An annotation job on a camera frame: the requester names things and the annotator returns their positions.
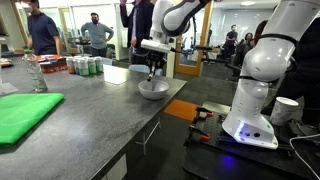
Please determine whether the person in navy shirt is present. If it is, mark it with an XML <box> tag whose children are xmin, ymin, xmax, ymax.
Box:
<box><xmin>20</xmin><ymin>0</ymin><xmax>63</xmax><ymax>57</ymax></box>

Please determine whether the black orange bar clamp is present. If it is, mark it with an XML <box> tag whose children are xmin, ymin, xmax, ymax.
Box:
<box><xmin>194</xmin><ymin>106</ymin><xmax>215</xmax><ymax>119</ymax></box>
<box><xmin>186</xmin><ymin>124</ymin><xmax>212</xmax><ymax>144</ymax></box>

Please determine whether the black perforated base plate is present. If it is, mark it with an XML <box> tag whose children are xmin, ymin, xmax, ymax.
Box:
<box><xmin>182</xmin><ymin>109</ymin><xmax>320</xmax><ymax>180</ymax></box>

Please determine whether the distant person in black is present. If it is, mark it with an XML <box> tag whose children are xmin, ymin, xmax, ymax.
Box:
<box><xmin>223</xmin><ymin>24</ymin><xmax>239</xmax><ymax>60</ymax></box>

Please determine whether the orange floor mat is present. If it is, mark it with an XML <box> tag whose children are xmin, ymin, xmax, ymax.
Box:
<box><xmin>162</xmin><ymin>98</ymin><xmax>202</xmax><ymax>122</ymax></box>

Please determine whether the person in dark plaid jacket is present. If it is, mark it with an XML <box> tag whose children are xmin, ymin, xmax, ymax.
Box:
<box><xmin>253</xmin><ymin>18</ymin><xmax>320</xmax><ymax>126</ymax></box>

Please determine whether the red snack box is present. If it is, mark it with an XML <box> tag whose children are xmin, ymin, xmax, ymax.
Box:
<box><xmin>38</xmin><ymin>57</ymin><xmax>69</xmax><ymax>75</ymax></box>

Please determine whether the masked person in grey top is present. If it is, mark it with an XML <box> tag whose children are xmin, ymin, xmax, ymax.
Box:
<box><xmin>80</xmin><ymin>12</ymin><xmax>115</xmax><ymax>58</ymax></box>

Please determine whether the wooden framed glass door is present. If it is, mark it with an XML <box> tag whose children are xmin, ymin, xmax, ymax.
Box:
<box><xmin>174</xmin><ymin>1</ymin><xmax>214</xmax><ymax>77</ymax></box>

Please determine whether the orange label drink can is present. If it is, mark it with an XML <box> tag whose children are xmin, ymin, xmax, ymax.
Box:
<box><xmin>65</xmin><ymin>56</ymin><xmax>76</xmax><ymax>75</ymax></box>

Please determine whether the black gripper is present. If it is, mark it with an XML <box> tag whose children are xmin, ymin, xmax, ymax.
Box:
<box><xmin>145</xmin><ymin>51</ymin><xmax>168</xmax><ymax>81</ymax></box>

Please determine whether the green folded cloth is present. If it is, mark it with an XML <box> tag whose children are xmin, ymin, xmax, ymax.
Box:
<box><xmin>0</xmin><ymin>92</ymin><xmax>65</xmax><ymax>149</ymax></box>

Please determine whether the blue label drink can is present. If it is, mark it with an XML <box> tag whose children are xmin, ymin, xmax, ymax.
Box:
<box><xmin>73</xmin><ymin>57</ymin><xmax>81</xmax><ymax>76</ymax></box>

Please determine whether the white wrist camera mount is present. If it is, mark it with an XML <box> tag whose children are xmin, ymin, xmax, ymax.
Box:
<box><xmin>140</xmin><ymin>38</ymin><xmax>173</xmax><ymax>55</ymax></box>

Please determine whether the white paper cup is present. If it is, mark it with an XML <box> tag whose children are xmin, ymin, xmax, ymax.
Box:
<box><xmin>269</xmin><ymin>96</ymin><xmax>300</xmax><ymax>127</ymax></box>

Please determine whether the white cable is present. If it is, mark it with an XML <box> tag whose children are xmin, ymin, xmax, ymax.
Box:
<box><xmin>289</xmin><ymin>133</ymin><xmax>320</xmax><ymax>180</ymax></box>

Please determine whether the green label drink can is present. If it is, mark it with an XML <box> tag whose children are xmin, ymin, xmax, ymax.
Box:
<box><xmin>94</xmin><ymin>56</ymin><xmax>105</xmax><ymax>73</ymax></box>
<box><xmin>77</xmin><ymin>57</ymin><xmax>90</xmax><ymax>77</ymax></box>
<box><xmin>87</xmin><ymin>57</ymin><xmax>98</xmax><ymax>75</ymax></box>

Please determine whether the clear plastic water bottle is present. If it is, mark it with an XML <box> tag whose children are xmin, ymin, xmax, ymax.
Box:
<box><xmin>21</xmin><ymin>45</ymin><xmax>49</xmax><ymax>94</ymax></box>

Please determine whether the person in dark open jacket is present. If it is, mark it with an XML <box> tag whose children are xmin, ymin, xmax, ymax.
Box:
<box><xmin>119</xmin><ymin>0</ymin><xmax>156</xmax><ymax>66</ymax></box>

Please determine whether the distant seated person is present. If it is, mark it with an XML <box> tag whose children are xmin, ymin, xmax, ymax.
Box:
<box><xmin>233</xmin><ymin>32</ymin><xmax>255</xmax><ymax>67</ymax></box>

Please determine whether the white ceramic bowl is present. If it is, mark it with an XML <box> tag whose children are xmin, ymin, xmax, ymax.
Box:
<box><xmin>138</xmin><ymin>79</ymin><xmax>170</xmax><ymax>101</ymax></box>

